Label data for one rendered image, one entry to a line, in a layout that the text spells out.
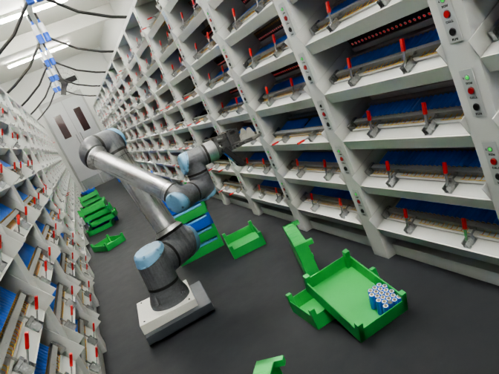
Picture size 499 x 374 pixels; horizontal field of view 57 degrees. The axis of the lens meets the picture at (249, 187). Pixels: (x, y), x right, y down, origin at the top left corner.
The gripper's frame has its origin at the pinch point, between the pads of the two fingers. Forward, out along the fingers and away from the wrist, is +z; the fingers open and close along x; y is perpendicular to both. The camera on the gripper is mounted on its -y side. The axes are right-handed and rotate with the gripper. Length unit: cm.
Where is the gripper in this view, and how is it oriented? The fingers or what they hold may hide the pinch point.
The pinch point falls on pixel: (256, 136)
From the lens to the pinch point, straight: 205.4
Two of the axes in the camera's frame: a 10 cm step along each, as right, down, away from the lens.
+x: -3.6, -0.7, 9.3
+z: 8.6, -4.2, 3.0
